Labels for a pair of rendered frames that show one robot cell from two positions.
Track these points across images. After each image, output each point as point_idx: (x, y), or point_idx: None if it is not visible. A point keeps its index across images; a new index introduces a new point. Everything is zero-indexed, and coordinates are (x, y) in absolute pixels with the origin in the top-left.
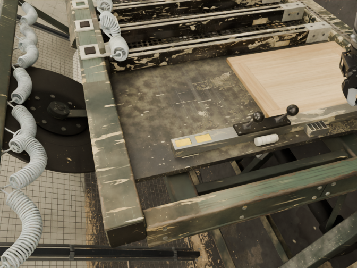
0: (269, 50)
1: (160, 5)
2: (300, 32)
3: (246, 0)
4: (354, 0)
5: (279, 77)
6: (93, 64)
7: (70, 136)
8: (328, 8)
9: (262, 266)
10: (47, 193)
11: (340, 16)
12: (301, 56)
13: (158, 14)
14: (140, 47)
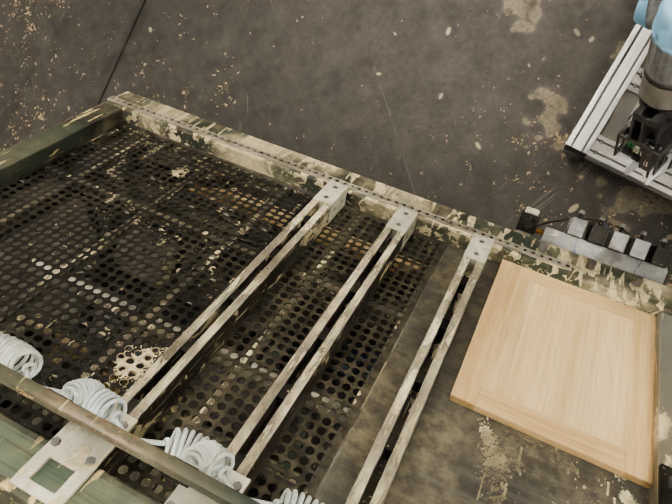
0: (460, 328)
1: (211, 339)
2: (479, 274)
3: (313, 233)
4: (347, 130)
5: (548, 383)
6: None
7: None
8: (308, 150)
9: None
10: None
11: (338, 160)
12: (512, 317)
13: (207, 358)
14: (286, 481)
